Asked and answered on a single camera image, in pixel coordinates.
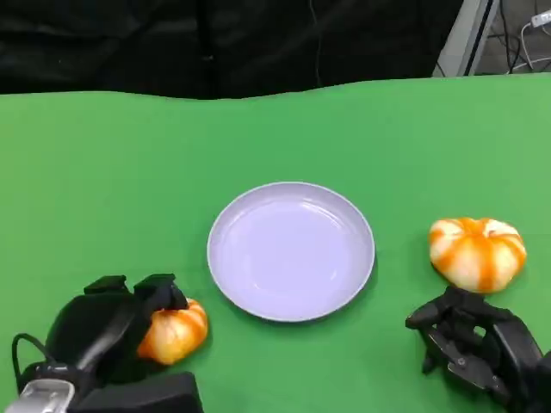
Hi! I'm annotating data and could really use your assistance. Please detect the green table cloth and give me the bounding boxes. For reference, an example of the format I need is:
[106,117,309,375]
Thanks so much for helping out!
[0,71,551,413]

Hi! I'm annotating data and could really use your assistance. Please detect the orange white toy bread roll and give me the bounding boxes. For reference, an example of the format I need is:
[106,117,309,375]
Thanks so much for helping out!
[136,297,210,367]
[428,217,528,294]

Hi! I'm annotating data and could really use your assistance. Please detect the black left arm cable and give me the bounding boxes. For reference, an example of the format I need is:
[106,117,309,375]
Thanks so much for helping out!
[10,332,59,388]

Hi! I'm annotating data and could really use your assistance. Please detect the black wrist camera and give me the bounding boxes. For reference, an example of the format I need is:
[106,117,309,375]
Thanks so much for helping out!
[71,371,204,413]
[531,347,551,413]

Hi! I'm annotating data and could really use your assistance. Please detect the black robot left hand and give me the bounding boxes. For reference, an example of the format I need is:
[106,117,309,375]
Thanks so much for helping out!
[45,274,190,385]

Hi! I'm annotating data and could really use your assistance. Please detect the black floor cables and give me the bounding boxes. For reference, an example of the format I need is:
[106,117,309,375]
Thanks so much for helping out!
[488,0,551,74]

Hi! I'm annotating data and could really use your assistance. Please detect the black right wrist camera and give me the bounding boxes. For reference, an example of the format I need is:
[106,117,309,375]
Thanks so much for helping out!
[531,347,551,413]

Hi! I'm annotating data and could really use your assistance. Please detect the lilac plate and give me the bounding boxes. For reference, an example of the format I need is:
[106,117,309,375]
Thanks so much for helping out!
[207,181,376,323]

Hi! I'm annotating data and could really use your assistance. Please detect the black backdrop curtain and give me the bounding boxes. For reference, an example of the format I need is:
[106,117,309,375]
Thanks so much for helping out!
[0,0,465,101]

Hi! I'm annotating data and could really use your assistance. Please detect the white cable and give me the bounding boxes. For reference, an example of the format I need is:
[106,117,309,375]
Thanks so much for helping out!
[511,19,551,72]

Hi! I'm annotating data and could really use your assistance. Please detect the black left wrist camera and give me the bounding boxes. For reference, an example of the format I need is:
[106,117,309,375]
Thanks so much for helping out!
[71,371,204,413]

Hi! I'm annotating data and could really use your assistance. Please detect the grey metal frame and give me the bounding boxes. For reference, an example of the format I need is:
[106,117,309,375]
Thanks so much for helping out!
[431,0,503,77]

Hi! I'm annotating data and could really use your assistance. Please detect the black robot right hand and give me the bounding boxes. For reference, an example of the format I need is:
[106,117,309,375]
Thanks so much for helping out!
[405,286,544,413]

